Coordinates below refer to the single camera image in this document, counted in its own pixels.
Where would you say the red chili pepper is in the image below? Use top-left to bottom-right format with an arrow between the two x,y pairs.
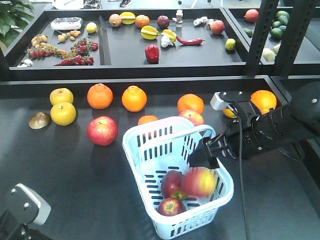
176,36 -> 205,46

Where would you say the light blue plastic basket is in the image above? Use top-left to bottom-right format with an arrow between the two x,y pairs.
122,116 -> 234,240

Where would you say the white garlic bulb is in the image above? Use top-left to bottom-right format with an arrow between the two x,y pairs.
160,35 -> 174,48

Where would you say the orange behind red apple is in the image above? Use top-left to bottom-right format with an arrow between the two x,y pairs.
177,93 -> 205,114

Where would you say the red apple left tray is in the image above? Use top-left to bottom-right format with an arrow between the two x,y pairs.
86,116 -> 119,146

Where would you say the small orange left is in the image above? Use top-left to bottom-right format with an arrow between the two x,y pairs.
137,115 -> 159,125

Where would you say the yellow round pear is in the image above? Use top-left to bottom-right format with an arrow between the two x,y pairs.
50,102 -> 77,126
49,87 -> 74,106
222,109 -> 237,119

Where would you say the white electronic scale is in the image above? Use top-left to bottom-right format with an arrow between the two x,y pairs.
50,17 -> 83,31

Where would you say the yellow round pear front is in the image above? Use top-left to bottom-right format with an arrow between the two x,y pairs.
50,102 -> 77,126

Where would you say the brown mushroom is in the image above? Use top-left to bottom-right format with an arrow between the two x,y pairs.
28,112 -> 52,130

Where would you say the orange with nub middle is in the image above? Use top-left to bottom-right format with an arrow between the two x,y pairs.
121,85 -> 148,113

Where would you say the red apple front corner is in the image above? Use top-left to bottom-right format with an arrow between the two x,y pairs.
182,167 -> 217,197

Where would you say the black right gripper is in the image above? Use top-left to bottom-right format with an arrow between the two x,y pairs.
187,102 -> 295,169

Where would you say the orange near yellow pears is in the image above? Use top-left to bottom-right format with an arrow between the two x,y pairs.
87,83 -> 114,110

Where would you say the yellow starfruit large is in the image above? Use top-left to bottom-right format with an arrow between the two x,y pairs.
140,25 -> 160,40

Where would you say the large orange with nub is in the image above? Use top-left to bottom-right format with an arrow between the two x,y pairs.
250,90 -> 277,114

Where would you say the yellow round pear back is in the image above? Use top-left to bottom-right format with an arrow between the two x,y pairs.
49,87 -> 74,106

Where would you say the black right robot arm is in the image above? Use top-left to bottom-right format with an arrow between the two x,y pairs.
187,81 -> 320,169

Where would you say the red apple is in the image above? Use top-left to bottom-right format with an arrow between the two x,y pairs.
161,170 -> 188,201
157,197 -> 187,217

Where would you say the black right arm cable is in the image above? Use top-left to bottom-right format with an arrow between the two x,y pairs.
226,102 -> 251,240

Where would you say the green potted plant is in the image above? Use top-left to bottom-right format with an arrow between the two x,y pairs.
0,0 -> 34,47

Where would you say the red apple middle tray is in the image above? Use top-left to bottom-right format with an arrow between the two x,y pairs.
178,109 -> 205,126

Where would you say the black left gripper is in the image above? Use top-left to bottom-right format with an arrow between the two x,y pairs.
0,209 -> 33,240

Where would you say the small yellow lemon back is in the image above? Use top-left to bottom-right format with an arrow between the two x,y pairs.
85,22 -> 98,34

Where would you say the red apple tray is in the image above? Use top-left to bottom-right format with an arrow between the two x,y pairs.
86,116 -> 119,146
178,109 -> 205,126

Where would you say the black wooden produce stand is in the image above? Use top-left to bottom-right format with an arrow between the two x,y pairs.
0,0 -> 320,240

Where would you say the yellow round pear right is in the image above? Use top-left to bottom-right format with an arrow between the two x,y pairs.
222,109 -> 237,119

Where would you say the red bell pepper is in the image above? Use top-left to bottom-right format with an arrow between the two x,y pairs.
144,44 -> 160,64

